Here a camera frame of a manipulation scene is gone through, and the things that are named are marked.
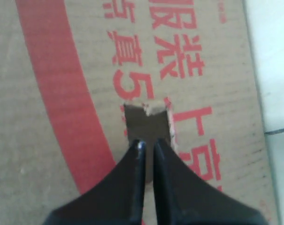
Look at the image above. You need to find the red-printed cardboard box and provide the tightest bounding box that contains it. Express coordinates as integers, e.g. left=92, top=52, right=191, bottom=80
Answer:
left=0, top=0, right=281, bottom=225

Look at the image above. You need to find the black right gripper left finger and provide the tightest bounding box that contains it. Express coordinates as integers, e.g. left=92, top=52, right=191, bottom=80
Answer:
left=44, top=140, right=146, bottom=225

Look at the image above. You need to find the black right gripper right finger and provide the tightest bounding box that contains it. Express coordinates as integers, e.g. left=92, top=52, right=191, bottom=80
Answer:
left=153, top=139, right=268, bottom=225

